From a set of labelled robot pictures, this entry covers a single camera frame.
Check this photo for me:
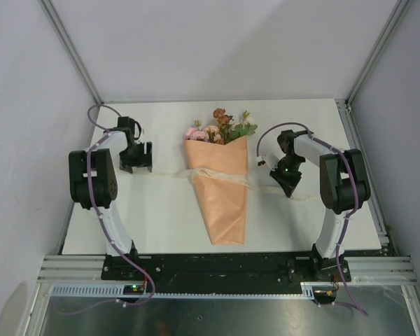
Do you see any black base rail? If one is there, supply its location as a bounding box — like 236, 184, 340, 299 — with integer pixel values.
101, 251, 351, 295

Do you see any cream ribbon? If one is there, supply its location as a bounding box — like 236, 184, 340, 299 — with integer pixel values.
132, 167, 325, 203

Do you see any aluminium corner post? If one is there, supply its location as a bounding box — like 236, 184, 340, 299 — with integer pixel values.
345, 0, 413, 106
38, 0, 102, 103

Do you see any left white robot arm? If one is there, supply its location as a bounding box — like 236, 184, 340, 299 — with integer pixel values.
68, 116, 153, 280

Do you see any right aluminium corner post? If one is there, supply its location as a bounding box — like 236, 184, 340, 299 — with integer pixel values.
345, 0, 413, 106

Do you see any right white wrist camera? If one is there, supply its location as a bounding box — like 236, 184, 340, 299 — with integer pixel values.
256, 153, 279, 170

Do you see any orange beige wrapping paper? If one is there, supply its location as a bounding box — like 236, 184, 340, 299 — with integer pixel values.
183, 136, 249, 245

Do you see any left aluminium corner post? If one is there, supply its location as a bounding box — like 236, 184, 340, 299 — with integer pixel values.
38, 0, 102, 103

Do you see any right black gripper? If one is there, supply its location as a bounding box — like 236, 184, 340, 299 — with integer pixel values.
270, 155, 305, 197

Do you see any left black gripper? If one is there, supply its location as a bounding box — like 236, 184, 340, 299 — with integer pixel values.
120, 141, 152, 174

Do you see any grey cable duct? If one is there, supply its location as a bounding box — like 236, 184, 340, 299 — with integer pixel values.
50, 281, 318, 302

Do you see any white fake flower stem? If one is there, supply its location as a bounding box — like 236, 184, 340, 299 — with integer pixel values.
228, 111, 258, 141

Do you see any pink fake flower stem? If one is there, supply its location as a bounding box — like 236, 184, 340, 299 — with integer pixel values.
184, 120, 222, 144

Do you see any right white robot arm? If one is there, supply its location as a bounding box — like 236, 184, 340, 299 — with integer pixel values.
269, 129, 371, 281

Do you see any aluminium frame profile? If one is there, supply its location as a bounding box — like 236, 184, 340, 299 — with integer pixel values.
38, 255, 104, 283

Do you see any brown orange fake flower stem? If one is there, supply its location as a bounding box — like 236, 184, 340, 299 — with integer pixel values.
213, 108, 233, 144

